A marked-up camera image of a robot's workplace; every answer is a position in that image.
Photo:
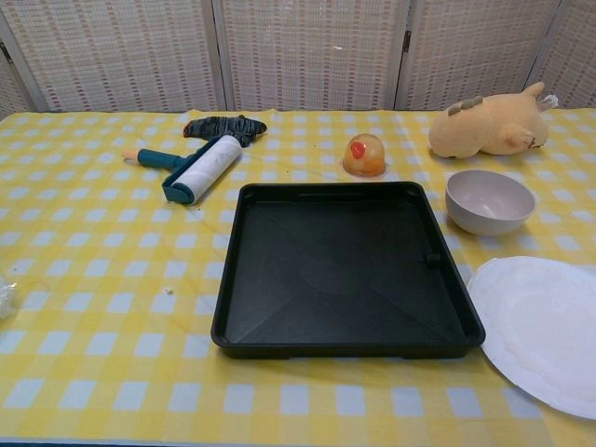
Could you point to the beige round bowl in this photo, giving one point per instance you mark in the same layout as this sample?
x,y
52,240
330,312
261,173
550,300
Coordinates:
x,y
489,205

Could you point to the white paper plate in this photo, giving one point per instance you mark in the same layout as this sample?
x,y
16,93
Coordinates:
x,y
545,326

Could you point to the black square plastic tray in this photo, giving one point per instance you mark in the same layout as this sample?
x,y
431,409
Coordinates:
x,y
344,274

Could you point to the black grey knit glove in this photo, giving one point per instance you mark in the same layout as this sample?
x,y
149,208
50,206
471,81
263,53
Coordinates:
x,y
223,126

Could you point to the white woven folding screen panel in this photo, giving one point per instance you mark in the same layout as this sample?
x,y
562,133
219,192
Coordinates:
x,y
312,51
575,56
116,51
479,46
11,88

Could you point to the yellow white checkered tablecloth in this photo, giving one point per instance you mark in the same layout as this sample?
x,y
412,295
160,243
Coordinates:
x,y
116,279

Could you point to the yellow plush animal toy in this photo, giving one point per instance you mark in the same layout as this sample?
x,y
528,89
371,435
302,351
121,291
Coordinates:
x,y
484,128

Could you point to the clear sleeve of plastic cups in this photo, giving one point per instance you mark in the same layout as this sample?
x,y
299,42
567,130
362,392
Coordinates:
x,y
5,298

